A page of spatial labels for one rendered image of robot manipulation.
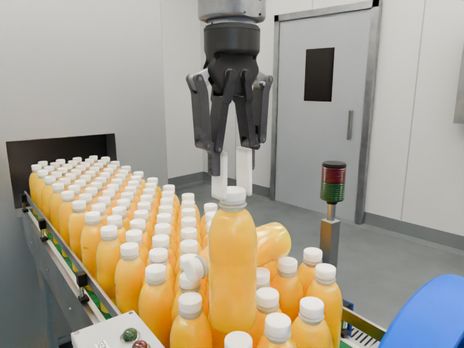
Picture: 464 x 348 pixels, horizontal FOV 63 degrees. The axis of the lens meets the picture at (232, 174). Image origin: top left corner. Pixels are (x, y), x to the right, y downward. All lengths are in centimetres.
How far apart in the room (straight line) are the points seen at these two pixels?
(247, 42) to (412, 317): 37
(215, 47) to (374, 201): 374
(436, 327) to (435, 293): 5
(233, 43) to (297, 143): 401
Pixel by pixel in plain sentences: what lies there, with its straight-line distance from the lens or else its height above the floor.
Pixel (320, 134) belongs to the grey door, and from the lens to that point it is 429.
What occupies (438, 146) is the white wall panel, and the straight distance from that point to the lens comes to 384.
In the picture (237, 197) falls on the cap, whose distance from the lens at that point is 54.
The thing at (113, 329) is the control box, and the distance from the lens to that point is 65.
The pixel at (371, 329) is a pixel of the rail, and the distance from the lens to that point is 90.
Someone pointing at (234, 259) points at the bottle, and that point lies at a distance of 55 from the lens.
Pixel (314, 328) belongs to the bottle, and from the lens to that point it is 66.
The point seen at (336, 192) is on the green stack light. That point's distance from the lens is 102.
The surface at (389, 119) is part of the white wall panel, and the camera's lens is 397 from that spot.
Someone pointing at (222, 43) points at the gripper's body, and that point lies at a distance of 50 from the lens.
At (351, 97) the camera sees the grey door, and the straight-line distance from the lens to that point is 409.
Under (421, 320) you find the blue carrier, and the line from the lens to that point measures 48.
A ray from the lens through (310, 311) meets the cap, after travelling 64.
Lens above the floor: 146
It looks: 13 degrees down
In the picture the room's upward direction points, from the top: straight up
